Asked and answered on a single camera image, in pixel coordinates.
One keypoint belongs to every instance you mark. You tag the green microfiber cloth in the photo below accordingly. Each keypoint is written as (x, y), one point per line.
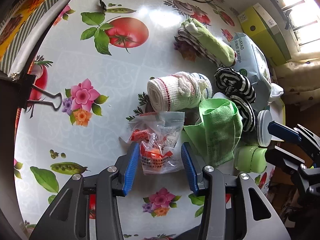
(219, 131)

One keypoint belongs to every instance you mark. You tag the black white striped socks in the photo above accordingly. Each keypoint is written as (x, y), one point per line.
(239, 89)

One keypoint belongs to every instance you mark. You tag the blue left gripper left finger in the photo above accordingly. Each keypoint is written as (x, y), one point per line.
(129, 167)

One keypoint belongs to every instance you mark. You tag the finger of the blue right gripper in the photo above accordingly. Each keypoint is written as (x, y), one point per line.
(283, 132)

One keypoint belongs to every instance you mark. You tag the floral tablecloth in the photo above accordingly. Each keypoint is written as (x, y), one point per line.
(46, 137)

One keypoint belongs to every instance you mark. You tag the yellow green cardboard box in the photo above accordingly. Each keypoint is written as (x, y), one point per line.
(263, 30)

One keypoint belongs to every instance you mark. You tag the clear plastic snack bag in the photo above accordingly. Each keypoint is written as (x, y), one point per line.
(159, 139)

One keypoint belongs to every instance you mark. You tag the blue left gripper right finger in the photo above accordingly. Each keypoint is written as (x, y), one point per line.
(191, 167)

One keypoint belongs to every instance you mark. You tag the black binder clip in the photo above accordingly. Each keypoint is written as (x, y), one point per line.
(16, 91)

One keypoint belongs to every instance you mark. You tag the cream dotted curtain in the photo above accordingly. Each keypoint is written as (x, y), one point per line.
(300, 82)

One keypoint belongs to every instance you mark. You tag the white sock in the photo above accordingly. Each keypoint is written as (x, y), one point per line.
(275, 93)

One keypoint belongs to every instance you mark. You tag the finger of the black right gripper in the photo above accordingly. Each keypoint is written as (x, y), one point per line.
(283, 159)

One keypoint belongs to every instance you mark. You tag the white red bandage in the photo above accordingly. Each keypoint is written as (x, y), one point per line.
(178, 91)

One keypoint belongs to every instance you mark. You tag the light blue wet wipes pack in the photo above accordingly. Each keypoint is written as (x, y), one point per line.
(251, 62)

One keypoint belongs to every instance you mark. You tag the green towel stack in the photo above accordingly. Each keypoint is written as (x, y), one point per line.
(206, 44)

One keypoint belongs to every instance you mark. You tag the yellow red printed board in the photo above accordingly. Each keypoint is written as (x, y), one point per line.
(16, 26)

